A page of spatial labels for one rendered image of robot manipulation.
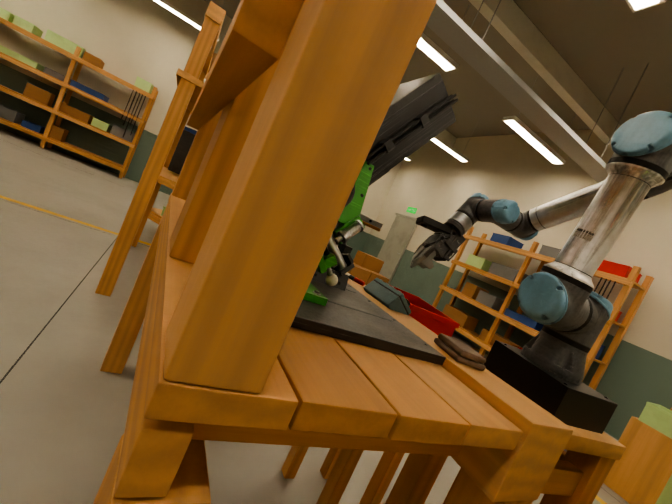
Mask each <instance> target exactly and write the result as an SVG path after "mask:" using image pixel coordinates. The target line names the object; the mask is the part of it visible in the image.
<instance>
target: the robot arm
mask: <svg viewBox="0 0 672 504"><path fill-rule="evenodd" d="M611 148H612V150H613V151H614V153H613V155H612V157H611V158H610V160H609V161H608V163H607V165H606V166H605V169H606V171H607V173H608V176H607V178H606V180H604V181H602V182H599V183H596V184H594V185H591V186H589V187H586V188H584V189H581V190H579V191H576V192H574V193H571V194H568V195H566V196H563V197H561V198H558V199H556V200H553V201H551V202H548V203H546V204H543V205H541V206H538V207H535V208H533V209H531V210H528V211H525V212H523V213H522V212H520V208H519V206H518V203H517V202H515V201H514V200H507V199H489V198H488V197H487V196H486V195H485V194H482V193H474V194H473V195H472V196H471V197H469V198H468V199H467V200H466V201H465V202H464V203H463V204H462V205H461V206H460V207H459V208H458V209H457V210H456V211H455V212H454V213H453V214H452V215H451V216H450V217H449V218H448V219H447V221H446V222H445V223H444V224H443V223H441V222H438V221H436V220H434V219H432V218H430V217H427V216H425V215H424V216H420V217H417V220H416V224H417V225H420V226H422V227H424V228H426V229H429V230H431V231H433V232H435V233H434V234H433V235H431V236H429V237H428V238H427V239H426V240H425V241H424V242H423V243H422V244H421V245H420V246H419V247H418V248H417V250H416V251H415V253H414V255H413V257H412V260H411V264H410V267H411V268H413V267H415V266H416V265H419V266H420V267H421V268H423V269H425V268H428V269H432V268H433V266H434V265H433V259H434V260H435V261H446V260H447V261H448V262H449V261H450V259H451V258H452V257H453V256H454V255H455V254H456V253H457V252H458V250H457V249H458V247H459V246H460V245H461V244H462V243H463V242H464V241H465V240H466V239H465V238H464V237H463V235H464V234H465V233H466V232H467V231H468V230H469V229H470V228H471V227H472V226H473V225H474V224H475V223H476V222H477V221H480V222H490V223H494V224H495V225H497V226H498V227H500V228H502V229H503V230H505V231H507V232H509V233H510V234H512V235H513V236H514V237H516V238H518V239H521V240H524V241H528V240H531V239H533V238H534V237H535V236H537V234H538V232H539V231H541V230H544V229H547V228H550V227H553V226H556V225H559V224H562V223H564V222H567V221H570V220H573V219H576V218H579V217H582V218H581V219H580V221H579V222H578V224H577V226H576V227H575V229H574V230H573V232H572V234H571V235H570V237H569V238H568V240H567V242H566V243H565V245H564V246H563V248H562V249H561V251H560V253H559V254H558V256H557V257H556V259H555V261H553V262H551V263H547V264H544V265H543V267H542V268H541V270H540V272H537V273H533V274H532V275H529V276H527V277H526V278H525V279H524V280H523V281H522V282H521V284H520V286H519V289H518V293H517V299H518V302H519V306H520V308H521V310H522V311H523V312H524V313H525V314H526V315H527V316H528V317H530V318H531V319H533V320H534V321H536V322H537V323H540V324H544V326H543V328H542V329H541V331H540V333H539V334H537V335H536V336H535V337H534V338H533V339H531V340H530V341H529V342H528V343H527V344H526V345H524V347H523V348H522V350H521V352H520V353H521V354H522V355H523V356H525V357H526V358H527V359H529V360H530V361H532V362H533V363H535V364H536V365H538V366H540V367H541V368H543V369H545V370H546V371H548V372H550V373H552V374H554V375H556V376H557V377H559V378H561V379H563V380H565V381H568V382H570V383H572V384H575V385H578V386H579V385H580V384H581V382H582V380H583V378H584V371H585V364H586V357H587V355H588V353H589V351H590V349H591V348H592V346H593V344H594V343H595V341H596V339H597V337H598V336H599V334H600V332H601V331H602V329H603V327H604V326H605V324H606V322H607V321H608V320H609V319H610V316H611V313H612V311H613V305H612V303H611V302H610V301H609V300H607V299H606V298H604V297H603V296H601V295H599V294H598V293H596V292H594V291H593V289H594V285H593V282H592V277H593V275H594V274H595V272H596V271H597V269H598V268H599V266H600V264H601V263H602V261H603V260H604V258H605V257H606V255H607V254H608V252H609V251H610V249H611V248H612V246H613V245H614V243H615V242H616V240H617V239H618V237H619V236H620V234H621V233H622V231H623V230H624V228H625V227H626V225H627V224H628V222H629V220H630V219H631V217H632V216H633V214H634V213H635V211H636V210H637V208H638V207H639V205H640V204H641V202H642V201H643V200H645V199H648V198H651V197H654V196H657V195H660V194H662V193H664V192H667V191H669V190H671V189H672V113H671V112H667V111H650V112H646V113H642V114H640V115H638V116H636V117H635V118H631V119H629V120H628V121H626V122H625V123H623V124H622V125H621V126H620V127H619V128H618V129H617V130H616V131H615V133H614V134H613V136H612V138H611ZM453 253H454V254H453ZM452 254H453V255H452ZM450 256H451V257H450ZM449 257H450V258H449Z"/></svg>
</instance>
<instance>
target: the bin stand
mask: <svg viewBox="0 0 672 504"><path fill-rule="evenodd" d="M308 448H309V447H305V446H292V447H291V449H290V451H289V454H288V456H287V458H286V460H285V462H284V464H283V466H282V469H281V470H282V473H283V476H284V478H285V479H294V478H295V476H296V474H297V472H298V469H299V467H300V465H301V463H302V461H303V459H304V457H305V454H306V452H307V450H308ZM363 451H364V450H352V449H337V448H330V450H329V452H328V454H327V456H326V458H325V460H324V462H323V465H322V467H321V469H320V472H321V474H322V476H323V478H324V479H328V480H327V482H326V484H325V486H324V488H323V490H322V492H321V494H320V497H319V499H318V501H317V503H316V504H338V503H339V501H340V499H341V497H342V494H343V492H344V490H345V488H346V486H347V484H348V482H349V480H350V478H351V476H352V474H353V472H354V470H355V467H356V465H357V463H358V461H359V459H360V457H361V455H362V453H363ZM404 454H405V453H400V452H384V453H383V455H382V457H381V459H380V461H379V463H378V466H377V468H376V470H375V472H374V474H373V476H372V478H371V480H370V482H369V484H368V486H367V488H366V490H365V492H364V494H363V496H362V498H361V500H360V503H359V504H380V503H381V501H382V499H383V497H384V494H385V492H386V490H387V488H388V486H389V484H390V482H391V480H392V478H393V476H394V474H395V472H396V470H397V468H398V466H399V464H400V462H401V460H402V458H403V456H404Z"/></svg>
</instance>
